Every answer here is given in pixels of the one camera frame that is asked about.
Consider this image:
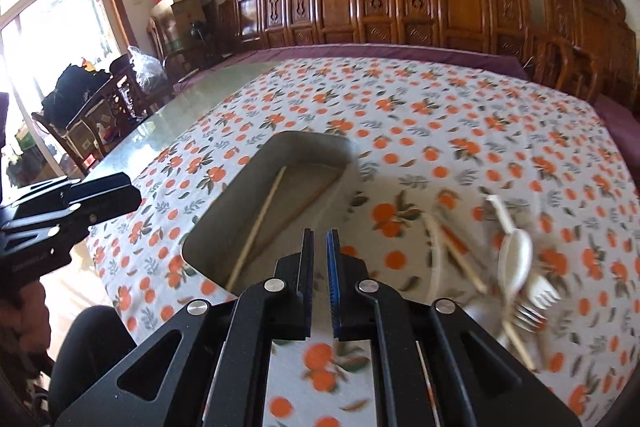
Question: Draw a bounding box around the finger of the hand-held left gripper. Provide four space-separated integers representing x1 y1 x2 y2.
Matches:
0 173 142 228
0 217 92 258

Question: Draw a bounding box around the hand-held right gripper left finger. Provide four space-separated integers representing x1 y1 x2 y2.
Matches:
50 229 315 427

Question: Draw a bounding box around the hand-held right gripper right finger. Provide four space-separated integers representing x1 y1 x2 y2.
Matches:
325 229 583 427

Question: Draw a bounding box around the brown wooden chopstick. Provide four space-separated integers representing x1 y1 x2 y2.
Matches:
439 226 489 296
249 171 345 260
499 317 539 374

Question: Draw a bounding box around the light wooden chopstick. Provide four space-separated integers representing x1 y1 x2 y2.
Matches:
227 166 287 289

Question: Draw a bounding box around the metal tray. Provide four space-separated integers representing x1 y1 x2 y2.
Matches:
182 132 358 304

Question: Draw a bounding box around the large white plastic spoon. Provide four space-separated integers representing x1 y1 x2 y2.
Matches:
422 212 506 343

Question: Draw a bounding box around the small white plastic spoon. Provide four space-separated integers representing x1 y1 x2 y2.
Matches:
486 194 537 308

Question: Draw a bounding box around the metal fork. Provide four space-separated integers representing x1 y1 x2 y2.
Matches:
524 272 563 309
509 302 549 334

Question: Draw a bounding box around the person's left hand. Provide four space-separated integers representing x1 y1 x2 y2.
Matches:
0 282 53 375

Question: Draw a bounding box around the person's leg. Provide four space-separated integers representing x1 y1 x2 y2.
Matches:
49 306 138 410

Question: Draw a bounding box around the black bag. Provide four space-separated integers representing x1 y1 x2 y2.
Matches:
41 63 115 128

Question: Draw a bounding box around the clear plastic bag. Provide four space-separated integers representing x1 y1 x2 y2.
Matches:
126 45 169 91

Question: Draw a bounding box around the dark wooden dining chair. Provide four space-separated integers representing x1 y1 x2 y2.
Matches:
146 7 223 75

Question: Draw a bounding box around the orange print tablecloth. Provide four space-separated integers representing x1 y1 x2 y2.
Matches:
85 57 637 427

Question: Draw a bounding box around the carved wooden armchair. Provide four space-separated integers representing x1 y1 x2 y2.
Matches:
520 29 601 104

